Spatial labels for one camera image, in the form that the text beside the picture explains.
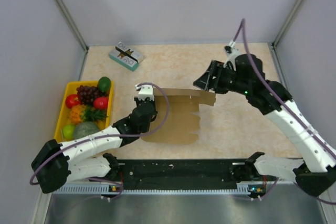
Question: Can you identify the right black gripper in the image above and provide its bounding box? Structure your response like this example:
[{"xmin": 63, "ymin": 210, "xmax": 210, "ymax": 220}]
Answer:
[{"xmin": 193, "ymin": 60, "xmax": 250, "ymax": 96}]

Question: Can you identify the brown cardboard box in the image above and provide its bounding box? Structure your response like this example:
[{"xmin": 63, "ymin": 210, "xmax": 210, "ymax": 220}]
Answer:
[{"xmin": 142, "ymin": 88, "xmax": 216, "ymax": 145}]

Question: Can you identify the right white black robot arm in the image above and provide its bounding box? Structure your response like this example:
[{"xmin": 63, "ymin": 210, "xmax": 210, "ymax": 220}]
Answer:
[{"xmin": 193, "ymin": 54, "xmax": 335, "ymax": 197}]

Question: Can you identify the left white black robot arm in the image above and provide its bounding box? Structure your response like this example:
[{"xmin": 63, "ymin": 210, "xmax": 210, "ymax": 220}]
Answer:
[{"xmin": 31, "ymin": 98, "xmax": 157, "ymax": 194}]

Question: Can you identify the red tomato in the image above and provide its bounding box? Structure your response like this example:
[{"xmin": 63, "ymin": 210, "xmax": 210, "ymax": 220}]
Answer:
[{"xmin": 93, "ymin": 97, "xmax": 109, "ymax": 110}]

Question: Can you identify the green avocado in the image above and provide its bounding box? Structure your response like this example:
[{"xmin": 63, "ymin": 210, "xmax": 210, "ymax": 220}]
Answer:
[{"xmin": 97, "ymin": 77, "xmax": 111, "ymax": 92}]

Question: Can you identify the white teal printed carton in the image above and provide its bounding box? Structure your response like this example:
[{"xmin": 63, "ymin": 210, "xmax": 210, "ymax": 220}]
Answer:
[{"xmin": 109, "ymin": 41, "xmax": 144, "ymax": 71}]

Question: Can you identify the dark purple grape bunch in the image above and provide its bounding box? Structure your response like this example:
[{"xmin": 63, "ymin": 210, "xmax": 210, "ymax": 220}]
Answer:
[{"xmin": 76, "ymin": 85, "xmax": 102, "ymax": 105}]

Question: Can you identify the green melon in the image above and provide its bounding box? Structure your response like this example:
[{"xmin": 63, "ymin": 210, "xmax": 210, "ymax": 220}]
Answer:
[{"xmin": 72, "ymin": 122, "xmax": 100, "ymax": 140}]

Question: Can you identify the orange bumpy fruit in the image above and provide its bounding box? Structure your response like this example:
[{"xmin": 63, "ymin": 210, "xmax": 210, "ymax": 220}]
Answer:
[{"xmin": 69, "ymin": 104, "xmax": 87, "ymax": 125}]

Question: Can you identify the red apple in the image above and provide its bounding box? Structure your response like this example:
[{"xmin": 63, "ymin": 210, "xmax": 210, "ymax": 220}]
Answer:
[{"xmin": 65, "ymin": 94, "xmax": 81, "ymax": 109}]

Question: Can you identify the yellow plastic tray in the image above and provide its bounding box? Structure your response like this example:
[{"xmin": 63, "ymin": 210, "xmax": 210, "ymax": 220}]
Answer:
[{"xmin": 54, "ymin": 80, "xmax": 114, "ymax": 142}]

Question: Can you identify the green lime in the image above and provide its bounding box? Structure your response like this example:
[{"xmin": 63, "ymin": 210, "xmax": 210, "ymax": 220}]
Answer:
[{"xmin": 61, "ymin": 124, "xmax": 76, "ymax": 141}]

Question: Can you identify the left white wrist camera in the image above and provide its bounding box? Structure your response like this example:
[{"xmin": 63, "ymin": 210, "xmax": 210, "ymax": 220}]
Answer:
[{"xmin": 134, "ymin": 83, "xmax": 155, "ymax": 102}]

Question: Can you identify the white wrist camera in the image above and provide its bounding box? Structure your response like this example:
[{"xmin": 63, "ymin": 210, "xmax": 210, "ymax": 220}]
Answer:
[
  {"xmin": 134, "ymin": 83, "xmax": 155, "ymax": 102},
  {"xmin": 224, "ymin": 40, "xmax": 240, "ymax": 70}
]

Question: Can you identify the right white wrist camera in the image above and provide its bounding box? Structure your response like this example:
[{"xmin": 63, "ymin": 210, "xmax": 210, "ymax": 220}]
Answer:
[{"xmin": 224, "ymin": 40, "xmax": 240, "ymax": 70}]

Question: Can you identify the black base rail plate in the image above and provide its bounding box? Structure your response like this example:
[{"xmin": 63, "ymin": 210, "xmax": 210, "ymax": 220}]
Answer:
[{"xmin": 102, "ymin": 159, "xmax": 276, "ymax": 190}]

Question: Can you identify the grey slotted cable duct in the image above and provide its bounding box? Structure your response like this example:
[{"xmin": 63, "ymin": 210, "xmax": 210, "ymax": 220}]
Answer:
[{"xmin": 54, "ymin": 183, "xmax": 265, "ymax": 196}]

